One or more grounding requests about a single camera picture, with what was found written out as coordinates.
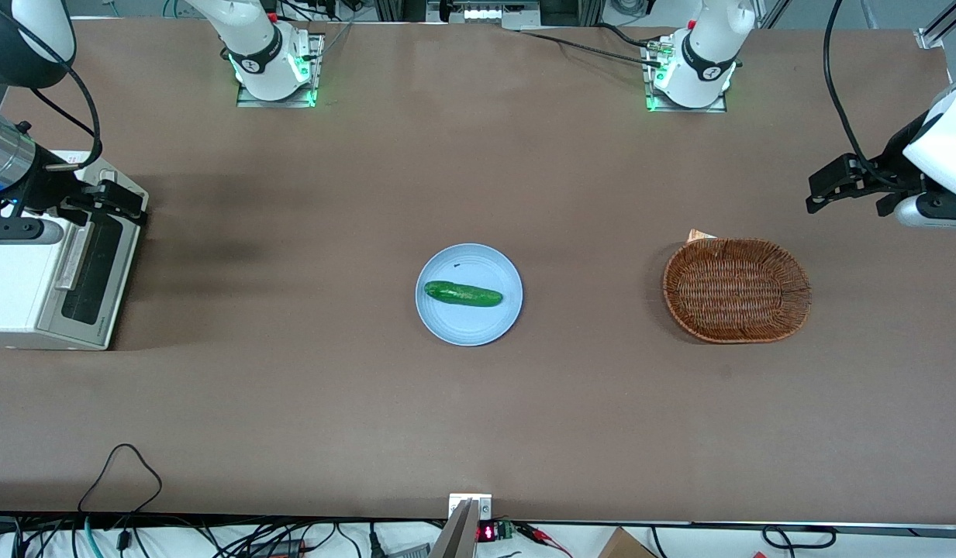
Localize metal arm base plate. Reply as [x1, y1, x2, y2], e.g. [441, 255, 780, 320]
[236, 33, 325, 109]
[642, 35, 730, 115]

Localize brown wicker basket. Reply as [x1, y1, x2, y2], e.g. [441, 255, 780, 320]
[663, 237, 813, 344]

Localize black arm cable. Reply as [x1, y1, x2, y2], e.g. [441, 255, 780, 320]
[823, 0, 905, 189]
[11, 19, 104, 170]

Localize brown cardboard box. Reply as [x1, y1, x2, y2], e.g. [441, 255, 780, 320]
[598, 527, 658, 558]

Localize green cucumber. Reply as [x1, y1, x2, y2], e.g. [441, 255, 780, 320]
[424, 281, 504, 308]

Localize white lit equipment box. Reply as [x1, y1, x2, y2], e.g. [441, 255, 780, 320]
[427, 0, 542, 30]

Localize aluminium frame profile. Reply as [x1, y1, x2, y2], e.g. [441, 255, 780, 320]
[916, 0, 956, 49]

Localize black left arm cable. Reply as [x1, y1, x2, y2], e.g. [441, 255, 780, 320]
[823, 0, 905, 189]

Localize light blue plate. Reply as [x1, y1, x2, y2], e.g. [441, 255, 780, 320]
[415, 243, 523, 346]

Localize thin black table cable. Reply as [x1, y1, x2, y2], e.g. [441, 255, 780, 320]
[519, 29, 664, 67]

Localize black coiled floor cable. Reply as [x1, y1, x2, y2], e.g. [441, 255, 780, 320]
[761, 525, 839, 550]

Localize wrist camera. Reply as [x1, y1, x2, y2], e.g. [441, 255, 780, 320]
[894, 192, 956, 230]
[0, 217, 64, 246]

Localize red clip wires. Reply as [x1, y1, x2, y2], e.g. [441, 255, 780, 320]
[516, 522, 573, 558]

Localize metal glass oven door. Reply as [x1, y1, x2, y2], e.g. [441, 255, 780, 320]
[34, 177, 150, 351]

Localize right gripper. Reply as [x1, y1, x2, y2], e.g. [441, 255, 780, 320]
[0, 161, 150, 228]

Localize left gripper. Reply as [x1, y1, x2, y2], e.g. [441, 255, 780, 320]
[806, 87, 956, 217]

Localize thin black looped cable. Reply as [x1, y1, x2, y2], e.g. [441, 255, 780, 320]
[78, 443, 164, 514]

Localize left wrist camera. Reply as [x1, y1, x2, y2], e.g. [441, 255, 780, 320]
[894, 192, 956, 230]

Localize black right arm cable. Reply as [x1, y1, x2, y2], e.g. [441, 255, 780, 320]
[11, 19, 104, 170]

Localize thick black table cable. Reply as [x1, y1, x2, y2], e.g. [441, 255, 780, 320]
[598, 22, 676, 49]

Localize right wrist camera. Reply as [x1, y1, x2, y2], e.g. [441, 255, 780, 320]
[0, 217, 64, 246]

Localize white toaster oven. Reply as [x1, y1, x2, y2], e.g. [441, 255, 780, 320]
[0, 150, 150, 351]

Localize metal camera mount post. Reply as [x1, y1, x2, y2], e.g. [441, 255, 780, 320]
[430, 493, 494, 558]

